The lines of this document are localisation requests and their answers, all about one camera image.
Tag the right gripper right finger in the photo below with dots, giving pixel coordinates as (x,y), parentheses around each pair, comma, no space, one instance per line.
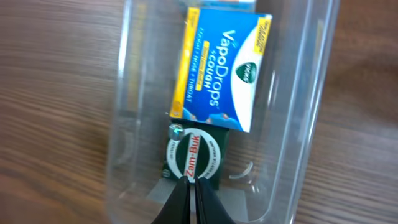
(209,209)

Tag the green Zam-Buk box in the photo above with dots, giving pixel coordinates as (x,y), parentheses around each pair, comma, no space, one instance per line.
(199,153)

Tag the blue yellow VapoDrops box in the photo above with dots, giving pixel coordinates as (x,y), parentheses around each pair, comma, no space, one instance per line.
(219,67)

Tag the Hansaplast plaster box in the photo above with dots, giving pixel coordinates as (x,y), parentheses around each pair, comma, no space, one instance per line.
(232,5)

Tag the clear plastic container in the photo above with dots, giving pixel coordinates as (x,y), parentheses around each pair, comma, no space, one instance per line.
(263,170)

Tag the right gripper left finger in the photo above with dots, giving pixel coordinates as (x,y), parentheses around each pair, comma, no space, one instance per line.
(176,210)

